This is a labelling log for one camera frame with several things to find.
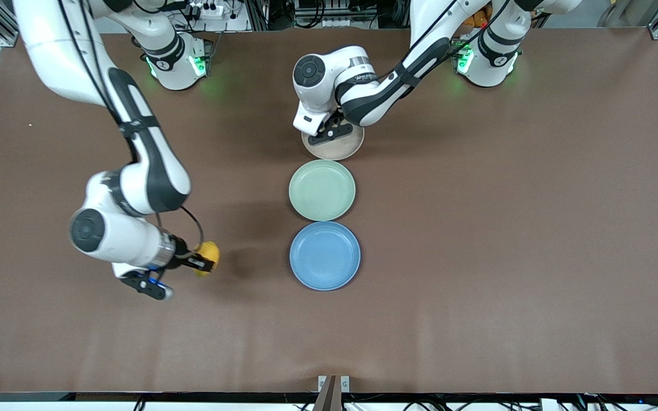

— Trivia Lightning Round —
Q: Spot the yellow lemon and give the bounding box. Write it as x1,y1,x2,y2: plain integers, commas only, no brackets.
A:
194,240,220,278

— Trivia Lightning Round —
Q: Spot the beige round plate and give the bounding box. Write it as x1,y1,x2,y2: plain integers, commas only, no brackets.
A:
302,123,365,162

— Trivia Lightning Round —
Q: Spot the green round plate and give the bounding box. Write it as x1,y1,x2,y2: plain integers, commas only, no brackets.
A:
288,159,357,222

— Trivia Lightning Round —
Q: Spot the black equipment rack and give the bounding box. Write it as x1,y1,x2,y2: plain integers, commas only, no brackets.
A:
246,0,415,30

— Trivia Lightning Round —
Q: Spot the blue round plate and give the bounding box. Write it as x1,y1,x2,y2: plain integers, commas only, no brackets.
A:
289,221,362,292

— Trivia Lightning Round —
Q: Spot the white power strip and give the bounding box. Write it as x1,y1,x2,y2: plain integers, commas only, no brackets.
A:
188,2,226,19

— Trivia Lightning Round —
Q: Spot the brown table cover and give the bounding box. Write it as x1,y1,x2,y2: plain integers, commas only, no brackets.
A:
0,27,658,394

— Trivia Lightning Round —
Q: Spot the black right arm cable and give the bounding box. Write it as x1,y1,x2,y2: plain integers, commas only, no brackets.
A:
58,0,205,252

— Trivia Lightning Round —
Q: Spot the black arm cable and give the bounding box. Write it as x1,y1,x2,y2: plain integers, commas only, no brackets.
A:
58,0,205,252
403,0,512,75

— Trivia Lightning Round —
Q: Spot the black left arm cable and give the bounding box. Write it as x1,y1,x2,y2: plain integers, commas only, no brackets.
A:
403,0,512,75

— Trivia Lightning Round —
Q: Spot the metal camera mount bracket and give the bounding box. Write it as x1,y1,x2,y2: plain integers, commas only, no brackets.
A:
313,375,351,411

